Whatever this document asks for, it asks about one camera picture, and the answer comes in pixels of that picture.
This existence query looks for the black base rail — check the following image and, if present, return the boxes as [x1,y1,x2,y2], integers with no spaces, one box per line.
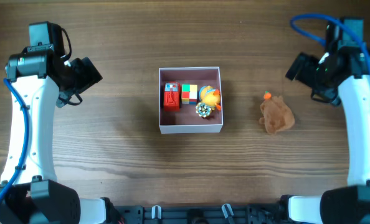
[115,203,292,224]

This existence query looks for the yellow rubber duck toy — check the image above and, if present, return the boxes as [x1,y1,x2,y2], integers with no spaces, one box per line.
[199,85,222,110]

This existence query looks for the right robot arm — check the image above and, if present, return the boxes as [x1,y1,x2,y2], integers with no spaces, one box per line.
[285,13,370,223]

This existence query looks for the white box with pink interior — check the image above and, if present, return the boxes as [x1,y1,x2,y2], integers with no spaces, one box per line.
[158,67,224,134]

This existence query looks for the red toy car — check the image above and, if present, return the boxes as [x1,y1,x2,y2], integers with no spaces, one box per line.
[163,82,181,111]

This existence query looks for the left blue cable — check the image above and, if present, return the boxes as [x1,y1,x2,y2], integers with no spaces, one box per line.
[0,77,30,223]

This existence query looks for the yellow round toy wheel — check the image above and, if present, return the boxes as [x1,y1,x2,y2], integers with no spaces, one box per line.
[196,102,212,118]

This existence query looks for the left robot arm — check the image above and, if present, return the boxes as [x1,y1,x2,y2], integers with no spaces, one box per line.
[0,22,111,223]

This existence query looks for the brown plush toy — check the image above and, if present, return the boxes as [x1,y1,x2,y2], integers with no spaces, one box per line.
[259,91,295,134]

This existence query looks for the multicoloured puzzle cube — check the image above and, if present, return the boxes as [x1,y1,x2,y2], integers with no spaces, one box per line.
[181,84,198,105]

